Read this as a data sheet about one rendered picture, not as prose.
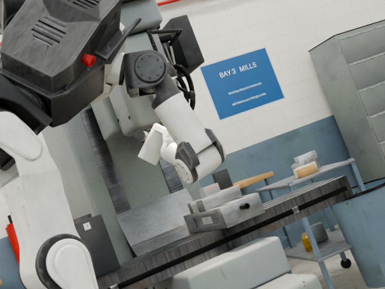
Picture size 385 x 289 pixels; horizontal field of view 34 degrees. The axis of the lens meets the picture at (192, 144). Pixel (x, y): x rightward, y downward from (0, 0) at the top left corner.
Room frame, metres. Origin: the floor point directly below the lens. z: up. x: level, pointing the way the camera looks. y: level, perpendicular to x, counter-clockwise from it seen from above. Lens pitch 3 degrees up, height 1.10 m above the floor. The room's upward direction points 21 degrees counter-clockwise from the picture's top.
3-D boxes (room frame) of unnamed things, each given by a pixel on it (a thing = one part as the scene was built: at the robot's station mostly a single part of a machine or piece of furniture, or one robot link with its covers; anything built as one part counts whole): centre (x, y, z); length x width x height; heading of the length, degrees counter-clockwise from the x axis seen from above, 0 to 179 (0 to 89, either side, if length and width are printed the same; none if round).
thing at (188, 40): (2.58, -0.10, 1.62); 0.20 x 0.09 x 0.21; 23
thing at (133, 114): (2.18, 0.10, 1.47); 0.21 x 0.19 x 0.32; 113
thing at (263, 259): (2.18, 0.10, 0.77); 0.50 x 0.35 x 0.12; 23
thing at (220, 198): (2.17, -0.02, 1.00); 0.15 x 0.06 x 0.04; 113
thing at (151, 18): (2.22, 0.11, 1.68); 0.34 x 0.24 x 0.10; 23
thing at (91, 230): (2.03, 0.48, 1.01); 0.22 x 0.12 x 0.20; 120
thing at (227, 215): (2.19, -0.01, 0.96); 0.35 x 0.15 x 0.11; 23
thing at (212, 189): (2.22, 0.00, 1.02); 0.06 x 0.05 x 0.06; 113
